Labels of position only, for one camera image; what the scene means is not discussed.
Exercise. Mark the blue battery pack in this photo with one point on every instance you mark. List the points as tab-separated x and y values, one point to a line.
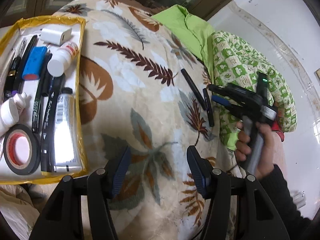
33	62

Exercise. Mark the black lipstick gold band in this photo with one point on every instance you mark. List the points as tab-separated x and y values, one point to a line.
10	85

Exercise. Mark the black tape roll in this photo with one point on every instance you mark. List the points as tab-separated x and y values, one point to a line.
37	150

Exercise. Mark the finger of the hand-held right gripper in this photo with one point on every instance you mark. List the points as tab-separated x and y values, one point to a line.
225	90
222	100

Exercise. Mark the long black mascara tube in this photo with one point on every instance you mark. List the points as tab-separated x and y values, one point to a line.
27	50

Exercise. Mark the white charger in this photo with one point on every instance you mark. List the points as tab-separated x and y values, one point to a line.
53	36

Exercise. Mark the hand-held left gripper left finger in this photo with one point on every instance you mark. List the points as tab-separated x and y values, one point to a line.
121	172

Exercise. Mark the thin black pencil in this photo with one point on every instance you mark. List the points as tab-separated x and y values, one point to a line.
47	63

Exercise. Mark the red cloth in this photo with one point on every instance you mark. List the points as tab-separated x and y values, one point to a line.
278	132

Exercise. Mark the white crumpled sheet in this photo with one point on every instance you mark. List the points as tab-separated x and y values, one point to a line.
15	210

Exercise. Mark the white tray yellow taped rim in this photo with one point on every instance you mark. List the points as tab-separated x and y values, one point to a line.
26	31

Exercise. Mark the thick black pen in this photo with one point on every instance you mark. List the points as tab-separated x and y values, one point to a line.
193	88

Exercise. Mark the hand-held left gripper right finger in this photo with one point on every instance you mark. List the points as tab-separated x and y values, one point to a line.
197	172

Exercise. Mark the pink floral tube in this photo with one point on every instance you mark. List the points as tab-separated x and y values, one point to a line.
8	115

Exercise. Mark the large silver tube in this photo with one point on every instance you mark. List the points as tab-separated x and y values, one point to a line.
65	130

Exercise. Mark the green patterned quilt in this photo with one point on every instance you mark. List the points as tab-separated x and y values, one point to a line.
237	60

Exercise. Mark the plain green cloth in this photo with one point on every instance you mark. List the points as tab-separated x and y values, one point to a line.
187	27

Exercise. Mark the dark blue pen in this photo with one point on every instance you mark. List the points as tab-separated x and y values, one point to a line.
209	110

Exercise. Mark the person's right forearm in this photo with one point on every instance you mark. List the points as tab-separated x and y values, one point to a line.
282	197

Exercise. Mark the white bottle red label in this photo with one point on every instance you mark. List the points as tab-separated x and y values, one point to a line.
61	57

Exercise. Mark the person's right hand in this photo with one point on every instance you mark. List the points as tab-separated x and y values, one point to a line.
267	152

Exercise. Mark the black marker yellow tip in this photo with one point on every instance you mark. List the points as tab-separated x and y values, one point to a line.
48	130

